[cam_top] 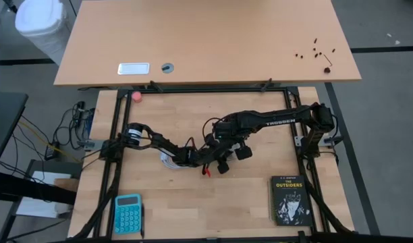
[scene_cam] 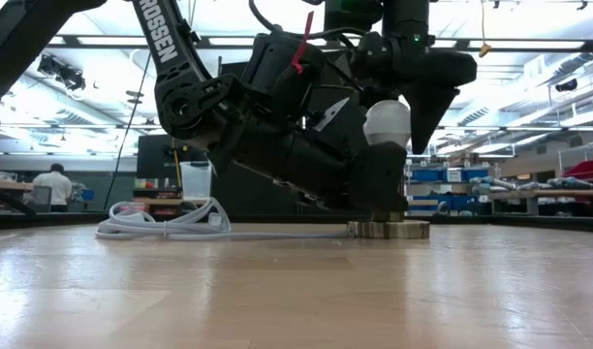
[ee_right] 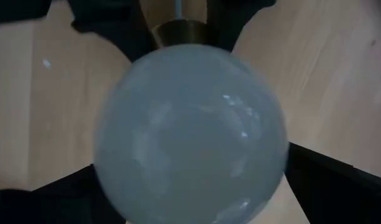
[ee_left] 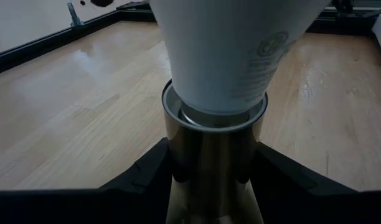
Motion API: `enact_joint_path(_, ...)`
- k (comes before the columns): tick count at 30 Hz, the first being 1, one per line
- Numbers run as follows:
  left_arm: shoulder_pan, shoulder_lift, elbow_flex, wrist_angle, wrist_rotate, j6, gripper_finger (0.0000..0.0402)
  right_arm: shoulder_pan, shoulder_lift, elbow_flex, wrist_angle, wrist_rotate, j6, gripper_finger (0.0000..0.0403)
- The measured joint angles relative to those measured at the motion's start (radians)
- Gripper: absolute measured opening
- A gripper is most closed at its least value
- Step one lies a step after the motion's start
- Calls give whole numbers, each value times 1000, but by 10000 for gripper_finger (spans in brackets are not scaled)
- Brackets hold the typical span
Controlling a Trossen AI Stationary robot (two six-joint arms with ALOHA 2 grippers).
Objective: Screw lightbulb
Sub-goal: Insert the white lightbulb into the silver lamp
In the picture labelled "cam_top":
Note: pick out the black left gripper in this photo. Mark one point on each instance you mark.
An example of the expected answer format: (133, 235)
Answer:
(203, 157)

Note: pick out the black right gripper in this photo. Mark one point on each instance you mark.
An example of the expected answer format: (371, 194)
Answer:
(230, 132)

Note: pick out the round lamp socket base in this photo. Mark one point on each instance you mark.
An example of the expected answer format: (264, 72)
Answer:
(230, 155)

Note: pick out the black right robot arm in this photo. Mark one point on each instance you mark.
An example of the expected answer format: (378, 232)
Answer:
(284, 119)

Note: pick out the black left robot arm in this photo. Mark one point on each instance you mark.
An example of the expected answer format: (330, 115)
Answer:
(156, 140)

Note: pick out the black paperback book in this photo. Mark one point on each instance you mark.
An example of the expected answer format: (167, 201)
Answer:
(291, 202)

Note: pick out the black clamp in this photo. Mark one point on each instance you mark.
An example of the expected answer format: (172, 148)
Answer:
(266, 85)
(156, 86)

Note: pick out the round grey desk grommet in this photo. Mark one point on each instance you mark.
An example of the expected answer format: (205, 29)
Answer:
(167, 67)

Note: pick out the black pen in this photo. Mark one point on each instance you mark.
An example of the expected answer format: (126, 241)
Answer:
(142, 219)

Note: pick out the teal calculator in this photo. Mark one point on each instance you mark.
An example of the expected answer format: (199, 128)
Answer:
(127, 216)

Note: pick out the small black knob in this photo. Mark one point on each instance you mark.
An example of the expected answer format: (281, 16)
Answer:
(327, 70)

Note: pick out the beige wooden desk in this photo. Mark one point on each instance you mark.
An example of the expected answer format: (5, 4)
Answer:
(210, 33)

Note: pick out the black hex key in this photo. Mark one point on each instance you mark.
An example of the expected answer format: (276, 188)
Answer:
(328, 60)

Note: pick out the small wooden board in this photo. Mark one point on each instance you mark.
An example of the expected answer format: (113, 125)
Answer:
(66, 185)

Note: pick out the grey floor stand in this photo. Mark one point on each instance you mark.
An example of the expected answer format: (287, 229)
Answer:
(58, 166)

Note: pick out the black power adapter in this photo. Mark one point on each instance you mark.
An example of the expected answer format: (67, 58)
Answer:
(51, 152)

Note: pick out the white sheet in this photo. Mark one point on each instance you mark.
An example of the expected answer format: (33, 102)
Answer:
(37, 207)

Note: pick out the black metal beam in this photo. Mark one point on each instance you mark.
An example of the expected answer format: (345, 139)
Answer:
(24, 187)

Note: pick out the black side table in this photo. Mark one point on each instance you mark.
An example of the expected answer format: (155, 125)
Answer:
(5, 114)

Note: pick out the white trash bin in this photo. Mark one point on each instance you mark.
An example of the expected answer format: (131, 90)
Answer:
(41, 20)

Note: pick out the black rod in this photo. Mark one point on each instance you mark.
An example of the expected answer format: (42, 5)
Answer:
(9, 6)

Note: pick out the small silver frame plate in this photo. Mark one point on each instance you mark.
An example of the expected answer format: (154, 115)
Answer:
(298, 141)

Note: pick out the black aluminium frame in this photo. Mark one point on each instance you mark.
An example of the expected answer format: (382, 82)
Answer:
(210, 90)

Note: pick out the grey metal bracket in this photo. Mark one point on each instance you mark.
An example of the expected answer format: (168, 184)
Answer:
(90, 145)
(331, 140)

